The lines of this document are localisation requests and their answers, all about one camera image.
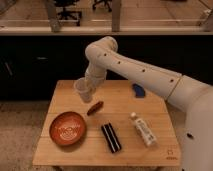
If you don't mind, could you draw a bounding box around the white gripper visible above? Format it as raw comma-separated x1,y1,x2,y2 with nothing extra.
85,67,106,94

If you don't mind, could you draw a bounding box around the white ceramic cup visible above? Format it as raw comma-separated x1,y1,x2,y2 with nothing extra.
74,77,92,103

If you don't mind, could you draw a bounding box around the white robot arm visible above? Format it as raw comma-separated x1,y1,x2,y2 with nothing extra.
85,36,213,171

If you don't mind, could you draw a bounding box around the orange ceramic bowl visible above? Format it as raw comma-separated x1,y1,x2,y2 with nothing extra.
49,111,86,146

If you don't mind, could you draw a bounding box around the blue object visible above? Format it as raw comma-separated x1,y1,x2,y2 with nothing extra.
132,84,146,98

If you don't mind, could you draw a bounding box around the black office chair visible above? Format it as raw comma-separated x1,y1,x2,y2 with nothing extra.
91,0,114,13
54,0,82,26

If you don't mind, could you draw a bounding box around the wooden table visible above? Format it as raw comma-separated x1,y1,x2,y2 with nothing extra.
33,80,181,167

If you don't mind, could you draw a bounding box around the dark cabinet counter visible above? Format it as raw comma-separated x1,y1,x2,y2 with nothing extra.
0,28,213,101

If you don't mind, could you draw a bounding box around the black striped rectangular box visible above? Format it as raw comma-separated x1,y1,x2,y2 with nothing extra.
101,123,122,153

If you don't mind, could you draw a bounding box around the white plastic bottle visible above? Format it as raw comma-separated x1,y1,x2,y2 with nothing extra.
130,112,157,147

